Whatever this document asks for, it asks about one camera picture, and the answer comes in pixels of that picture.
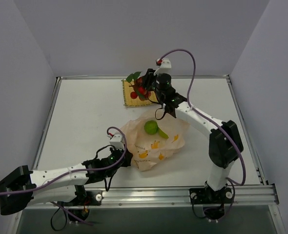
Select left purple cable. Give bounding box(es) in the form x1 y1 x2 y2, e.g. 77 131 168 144
0 126 128 226

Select purple cable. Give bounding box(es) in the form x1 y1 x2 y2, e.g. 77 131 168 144
158 49 247 217
0 126 128 226

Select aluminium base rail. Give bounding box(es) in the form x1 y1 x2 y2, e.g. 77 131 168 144
85 184 279 208

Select translucent banana print plastic bag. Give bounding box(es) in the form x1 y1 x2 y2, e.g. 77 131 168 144
121 110 190 171

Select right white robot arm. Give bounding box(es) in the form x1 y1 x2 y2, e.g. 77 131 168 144
142 69 244 201

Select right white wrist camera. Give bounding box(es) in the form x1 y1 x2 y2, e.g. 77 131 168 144
154 58 172 76

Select round bumpy green fake fruit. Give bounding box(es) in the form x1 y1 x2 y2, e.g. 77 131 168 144
144 120 159 135

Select green fake pear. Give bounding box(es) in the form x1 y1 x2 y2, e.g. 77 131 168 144
158 128 169 139

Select yellow woven mat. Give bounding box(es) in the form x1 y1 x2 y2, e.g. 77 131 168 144
122 79 157 107

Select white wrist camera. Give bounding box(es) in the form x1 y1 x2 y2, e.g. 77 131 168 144
154 58 172 76
108 133 124 150

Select fake strawberry bunch with leaves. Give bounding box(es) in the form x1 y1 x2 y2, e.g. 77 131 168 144
126 71 151 101

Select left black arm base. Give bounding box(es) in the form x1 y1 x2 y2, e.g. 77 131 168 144
53 185 103 226

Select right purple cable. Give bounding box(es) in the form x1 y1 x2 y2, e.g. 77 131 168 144
158 49 247 217

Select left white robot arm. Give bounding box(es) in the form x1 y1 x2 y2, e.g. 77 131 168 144
0 145 133 215

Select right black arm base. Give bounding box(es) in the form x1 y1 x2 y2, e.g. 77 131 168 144
189 182 236 223

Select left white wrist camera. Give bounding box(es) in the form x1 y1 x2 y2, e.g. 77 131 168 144
108 133 124 150

